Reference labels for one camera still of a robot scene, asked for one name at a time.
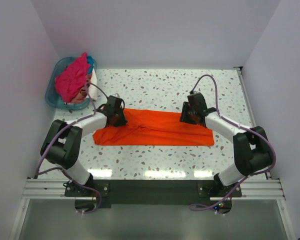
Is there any orange t shirt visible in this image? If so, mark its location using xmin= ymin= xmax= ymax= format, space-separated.
xmin=92 ymin=108 xmax=215 ymax=146

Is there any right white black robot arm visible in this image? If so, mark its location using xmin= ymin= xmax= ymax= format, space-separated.
xmin=180 ymin=91 xmax=275 ymax=197

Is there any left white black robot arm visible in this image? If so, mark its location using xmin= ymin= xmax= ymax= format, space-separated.
xmin=40 ymin=95 xmax=128 ymax=196

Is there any white t shirt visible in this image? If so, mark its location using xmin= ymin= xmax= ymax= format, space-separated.
xmin=87 ymin=68 xmax=98 ymax=101

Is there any light pink t shirt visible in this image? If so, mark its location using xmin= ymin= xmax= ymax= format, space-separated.
xmin=70 ymin=84 xmax=90 ymax=104

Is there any magenta t shirt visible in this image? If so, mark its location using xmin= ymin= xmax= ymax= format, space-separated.
xmin=55 ymin=52 xmax=92 ymax=104

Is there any blue t shirt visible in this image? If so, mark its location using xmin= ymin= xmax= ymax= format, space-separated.
xmin=86 ymin=55 xmax=95 ymax=75

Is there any teal laundry basket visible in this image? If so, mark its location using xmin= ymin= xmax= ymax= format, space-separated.
xmin=45 ymin=57 xmax=97 ymax=110

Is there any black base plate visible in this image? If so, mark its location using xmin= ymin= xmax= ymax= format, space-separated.
xmin=63 ymin=179 xmax=242 ymax=213

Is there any aluminium rail frame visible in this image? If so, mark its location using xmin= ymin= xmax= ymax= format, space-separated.
xmin=11 ymin=69 xmax=297 ymax=240

